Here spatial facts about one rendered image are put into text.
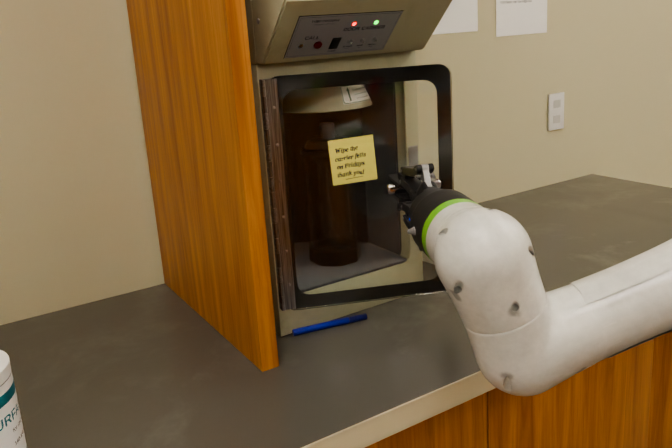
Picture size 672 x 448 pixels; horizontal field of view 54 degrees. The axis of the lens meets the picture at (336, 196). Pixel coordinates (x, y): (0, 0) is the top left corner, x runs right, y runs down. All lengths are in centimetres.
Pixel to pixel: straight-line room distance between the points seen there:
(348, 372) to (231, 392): 18
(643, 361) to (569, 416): 22
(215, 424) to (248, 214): 30
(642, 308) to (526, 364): 14
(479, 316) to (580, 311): 12
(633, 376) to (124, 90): 116
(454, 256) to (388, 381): 36
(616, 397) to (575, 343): 64
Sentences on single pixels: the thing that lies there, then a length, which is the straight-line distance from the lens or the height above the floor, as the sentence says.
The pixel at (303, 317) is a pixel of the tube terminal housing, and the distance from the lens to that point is 120.
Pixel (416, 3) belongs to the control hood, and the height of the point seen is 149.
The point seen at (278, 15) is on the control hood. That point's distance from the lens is 99.
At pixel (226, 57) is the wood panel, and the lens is 97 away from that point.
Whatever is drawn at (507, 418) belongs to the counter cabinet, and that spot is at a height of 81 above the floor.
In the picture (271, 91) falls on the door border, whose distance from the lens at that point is 107.
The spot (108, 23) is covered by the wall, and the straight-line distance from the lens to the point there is 144.
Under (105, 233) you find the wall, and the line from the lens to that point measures 148.
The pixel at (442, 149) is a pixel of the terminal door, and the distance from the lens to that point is 113.
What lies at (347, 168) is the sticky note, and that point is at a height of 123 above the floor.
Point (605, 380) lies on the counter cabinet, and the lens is 138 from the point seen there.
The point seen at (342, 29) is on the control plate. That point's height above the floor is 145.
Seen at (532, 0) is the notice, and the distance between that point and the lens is 209.
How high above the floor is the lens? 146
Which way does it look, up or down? 14 degrees down
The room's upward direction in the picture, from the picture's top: 4 degrees counter-clockwise
